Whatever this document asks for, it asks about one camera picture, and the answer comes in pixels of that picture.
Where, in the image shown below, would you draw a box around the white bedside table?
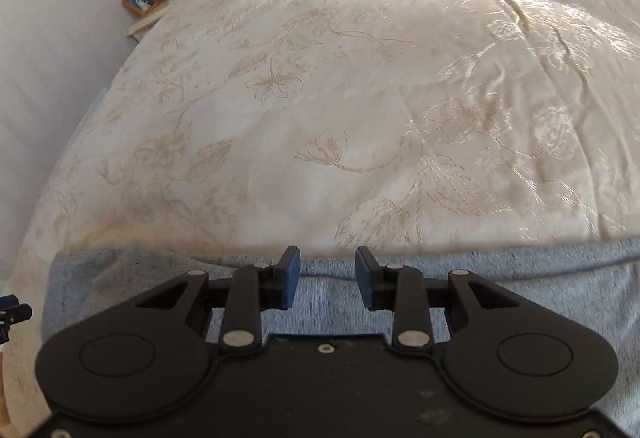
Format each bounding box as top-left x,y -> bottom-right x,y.
126,5 -> 167,42

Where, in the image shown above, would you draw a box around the cream embroidered bedspread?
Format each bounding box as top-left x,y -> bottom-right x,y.
1,0 -> 639,437

